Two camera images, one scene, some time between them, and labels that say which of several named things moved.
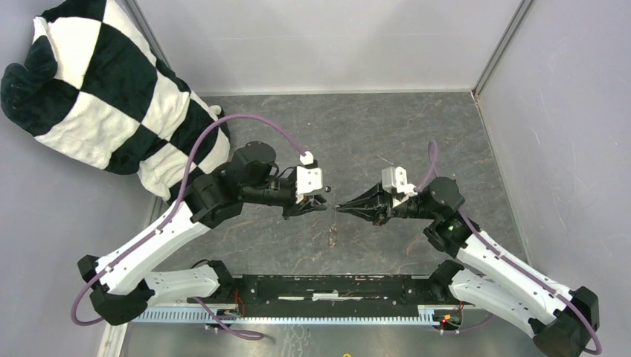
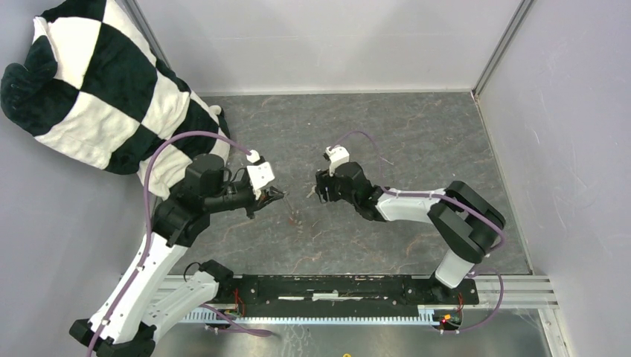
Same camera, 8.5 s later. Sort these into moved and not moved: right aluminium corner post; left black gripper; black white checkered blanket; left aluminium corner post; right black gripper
Moved: left black gripper; right black gripper
Not moved: right aluminium corner post; black white checkered blanket; left aluminium corner post
